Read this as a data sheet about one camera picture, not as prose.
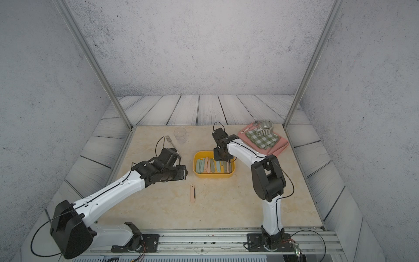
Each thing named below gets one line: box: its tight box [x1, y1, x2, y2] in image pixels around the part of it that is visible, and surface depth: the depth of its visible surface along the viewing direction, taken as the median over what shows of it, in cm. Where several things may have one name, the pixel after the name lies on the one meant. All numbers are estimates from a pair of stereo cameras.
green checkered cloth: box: [245, 128, 280, 150], surface depth 113 cm
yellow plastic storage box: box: [192, 150, 236, 179], surface depth 98 cm
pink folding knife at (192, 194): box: [189, 184, 196, 204], surface depth 91 cm
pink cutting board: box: [237, 121, 290, 157], surface depth 112 cm
